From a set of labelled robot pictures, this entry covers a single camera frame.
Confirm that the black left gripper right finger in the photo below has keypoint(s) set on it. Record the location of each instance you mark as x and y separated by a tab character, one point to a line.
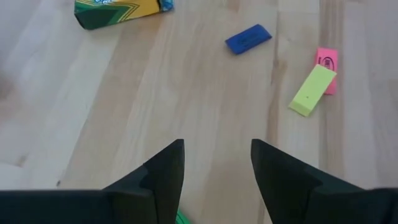
280	180

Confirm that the pink eraser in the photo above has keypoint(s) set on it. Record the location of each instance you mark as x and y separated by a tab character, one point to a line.
328	57

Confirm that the blue eraser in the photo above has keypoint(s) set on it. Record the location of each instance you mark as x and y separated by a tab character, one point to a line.
248	39

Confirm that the yellow green crayon box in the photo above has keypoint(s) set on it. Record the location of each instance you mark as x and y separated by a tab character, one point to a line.
102	15

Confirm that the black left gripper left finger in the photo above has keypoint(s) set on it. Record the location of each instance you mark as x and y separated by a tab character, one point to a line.
164	180

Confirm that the yellow eraser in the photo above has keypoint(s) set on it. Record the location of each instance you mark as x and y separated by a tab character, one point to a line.
311	90

